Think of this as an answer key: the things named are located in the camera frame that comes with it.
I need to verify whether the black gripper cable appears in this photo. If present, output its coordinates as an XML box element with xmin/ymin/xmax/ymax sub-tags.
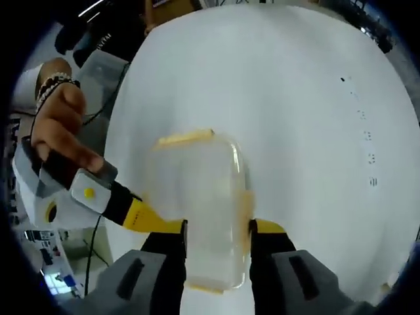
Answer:
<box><xmin>82</xmin><ymin>213</ymin><xmax>112</xmax><ymax>297</ymax></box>

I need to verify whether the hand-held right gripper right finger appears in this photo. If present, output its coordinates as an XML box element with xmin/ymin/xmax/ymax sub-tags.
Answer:
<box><xmin>247</xmin><ymin>218</ymin><xmax>379</xmax><ymax>315</ymax></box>

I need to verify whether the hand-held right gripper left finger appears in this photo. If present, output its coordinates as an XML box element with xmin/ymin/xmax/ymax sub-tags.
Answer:
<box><xmin>84</xmin><ymin>219</ymin><xmax>189</xmax><ymax>315</ymax></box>

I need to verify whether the clear plastic buckle box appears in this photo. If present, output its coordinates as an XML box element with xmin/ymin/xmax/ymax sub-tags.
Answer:
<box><xmin>144</xmin><ymin>129</ymin><xmax>255</xmax><ymax>293</ymax></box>

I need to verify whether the wooden chair leg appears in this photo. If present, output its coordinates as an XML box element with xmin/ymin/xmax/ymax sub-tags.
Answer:
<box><xmin>143</xmin><ymin>0</ymin><xmax>156</xmax><ymax>34</ymax></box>

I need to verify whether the person's left hand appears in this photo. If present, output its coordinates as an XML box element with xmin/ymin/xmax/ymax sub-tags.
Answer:
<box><xmin>30</xmin><ymin>83</ymin><xmax>106</xmax><ymax>174</ymax></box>

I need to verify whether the beaded bracelet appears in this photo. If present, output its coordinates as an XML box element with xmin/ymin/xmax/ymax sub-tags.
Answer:
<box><xmin>35</xmin><ymin>72</ymin><xmax>81</xmax><ymax>110</ymax></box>

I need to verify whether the thin black cable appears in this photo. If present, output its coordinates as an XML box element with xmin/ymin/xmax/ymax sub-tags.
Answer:
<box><xmin>81</xmin><ymin>61</ymin><xmax>131</xmax><ymax>127</ymax></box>

